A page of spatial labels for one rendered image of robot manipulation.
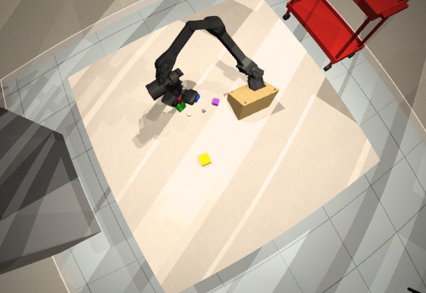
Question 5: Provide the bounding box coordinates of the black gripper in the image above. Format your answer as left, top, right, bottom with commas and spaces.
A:
166, 80, 198, 105

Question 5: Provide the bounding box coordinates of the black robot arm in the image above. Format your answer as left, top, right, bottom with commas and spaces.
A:
145, 16, 266, 107

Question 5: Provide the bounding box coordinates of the small purple block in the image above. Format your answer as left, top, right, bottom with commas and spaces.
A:
212, 98, 220, 106

